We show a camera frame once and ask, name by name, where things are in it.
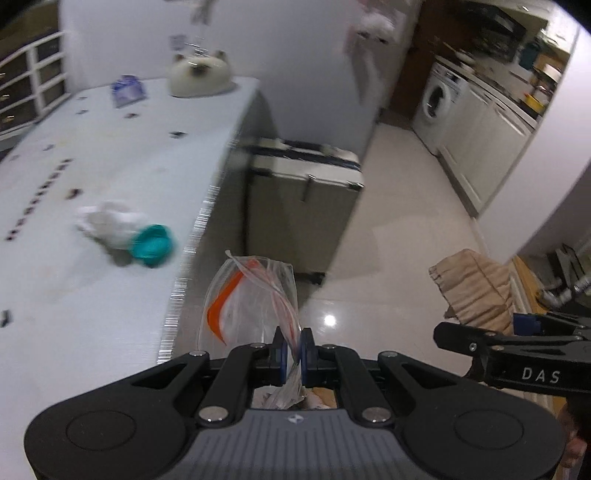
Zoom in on crumpled white tissue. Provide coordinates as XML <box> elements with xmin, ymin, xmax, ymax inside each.
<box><xmin>76</xmin><ymin>200</ymin><xmax>149</xmax><ymax>252</ymax></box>

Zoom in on white shelf unit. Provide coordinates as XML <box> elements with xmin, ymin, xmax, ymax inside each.
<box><xmin>0</xmin><ymin>31</ymin><xmax>72</xmax><ymax>139</ymax></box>

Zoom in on blue packet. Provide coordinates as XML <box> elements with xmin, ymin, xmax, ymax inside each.
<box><xmin>111</xmin><ymin>76</ymin><xmax>147</xmax><ymax>108</ymax></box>

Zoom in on white kettle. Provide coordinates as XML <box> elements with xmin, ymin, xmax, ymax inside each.
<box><xmin>167</xmin><ymin>50</ymin><xmax>234</xmax><ymax>97</ymax></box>

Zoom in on clear plastic bag orange print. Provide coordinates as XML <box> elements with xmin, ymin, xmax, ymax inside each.
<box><xmin>196</xmin><ymin>249</ymin><xmax>308</xmax><ymax>411</ymax></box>

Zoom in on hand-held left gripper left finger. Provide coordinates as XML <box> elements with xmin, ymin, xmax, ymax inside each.
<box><xmin>131</xmin><ymin>328</ymin><xmax>290</xmax><ymax>428</ymax></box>

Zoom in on white fluffy cloth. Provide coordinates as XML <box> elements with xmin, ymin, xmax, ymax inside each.
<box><xmin>346</xmin><ymin>0</ymin><xmax>408</xmax><ymax>43</ymax></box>

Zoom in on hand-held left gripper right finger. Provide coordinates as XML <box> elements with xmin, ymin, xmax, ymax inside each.
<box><xmin>300</xmin><ymin>329</ymin><xmax>458</xmax><ymax>425</ymax></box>

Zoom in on white washing machine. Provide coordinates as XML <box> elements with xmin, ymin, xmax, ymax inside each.
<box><xmin>412</xmin><ymin>62</ymin><xmax>469</xmax><ymax>149</ymax></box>

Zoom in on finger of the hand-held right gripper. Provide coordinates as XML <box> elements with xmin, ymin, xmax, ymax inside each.
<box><xmin>433</xmin><ymin>322</ymin><xmax>509</xmax><ymax>355</ymax></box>
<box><xmin>512</xmin><ymin>311</ymin><xmax>585</xmax><ymax>340</ymax></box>

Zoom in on cream ribbed suitcase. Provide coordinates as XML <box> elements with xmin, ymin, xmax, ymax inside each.
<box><xmin>242</xmin><ymin>137</ymin><xmax>365</xmax><ymax>284</ymax></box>

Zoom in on person's right hand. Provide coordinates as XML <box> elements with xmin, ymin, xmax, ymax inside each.
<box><xmin>556</xmin><ymin>401</ymin><xmax>588</xmax><ymax>480</ymax></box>

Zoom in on white kitchen cabinets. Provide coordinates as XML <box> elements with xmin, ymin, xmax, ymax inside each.
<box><xmin>434</xmin><ymin>55</ymin><xmax>540</xmax><ymax>217</ymax></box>

